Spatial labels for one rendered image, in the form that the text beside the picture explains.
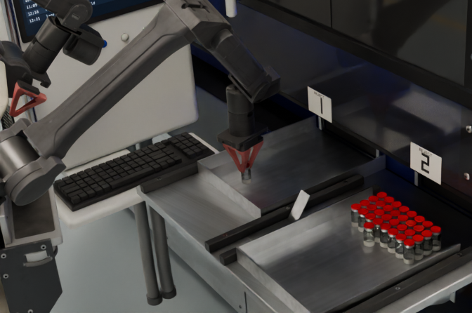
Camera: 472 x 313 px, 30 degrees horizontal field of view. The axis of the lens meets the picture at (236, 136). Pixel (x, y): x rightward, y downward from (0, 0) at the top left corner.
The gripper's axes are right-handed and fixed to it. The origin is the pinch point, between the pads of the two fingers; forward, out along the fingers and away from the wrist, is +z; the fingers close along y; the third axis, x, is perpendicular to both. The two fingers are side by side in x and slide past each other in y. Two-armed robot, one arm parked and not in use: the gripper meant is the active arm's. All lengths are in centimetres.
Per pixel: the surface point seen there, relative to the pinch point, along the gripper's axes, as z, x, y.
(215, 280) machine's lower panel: 78, 51, 35
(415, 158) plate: -10.2, -37.4, 10.2
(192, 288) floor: 92, 68, 40
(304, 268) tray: 3.9, -30.3, -16.9
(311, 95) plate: -11.4, -4.4, 18.8
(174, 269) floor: 93, 81, 43
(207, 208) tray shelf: 4.4, -0.1, -12.7
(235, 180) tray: 4.1, 2.4, -0.9
